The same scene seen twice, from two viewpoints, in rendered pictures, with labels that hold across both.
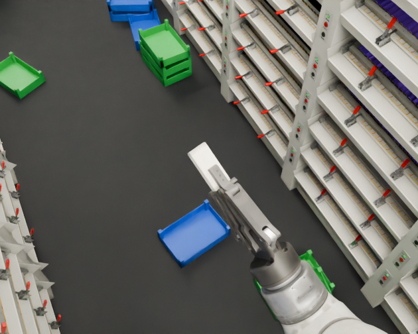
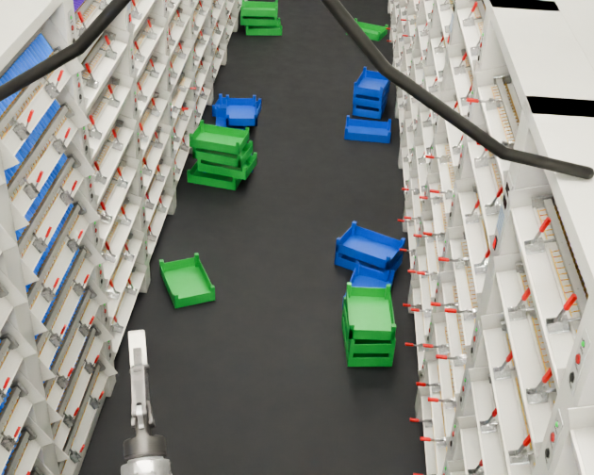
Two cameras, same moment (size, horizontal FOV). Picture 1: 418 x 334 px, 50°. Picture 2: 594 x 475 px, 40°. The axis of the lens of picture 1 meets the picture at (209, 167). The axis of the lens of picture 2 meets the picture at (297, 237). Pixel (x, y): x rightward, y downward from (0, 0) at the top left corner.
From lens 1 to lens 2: 1.05 m
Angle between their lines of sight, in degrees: 29
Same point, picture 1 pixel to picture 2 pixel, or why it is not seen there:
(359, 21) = (495, 345)
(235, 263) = not seen: outside the picture
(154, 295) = not seen: outside the picture
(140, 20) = (370, 276)
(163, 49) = (366, 319)
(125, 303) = not seen: outside the picture
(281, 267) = (139, 444)
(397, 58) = (503, 399)
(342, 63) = (482, 394)
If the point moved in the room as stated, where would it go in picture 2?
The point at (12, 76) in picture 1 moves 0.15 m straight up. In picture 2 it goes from (183, 280) to (182, 255)
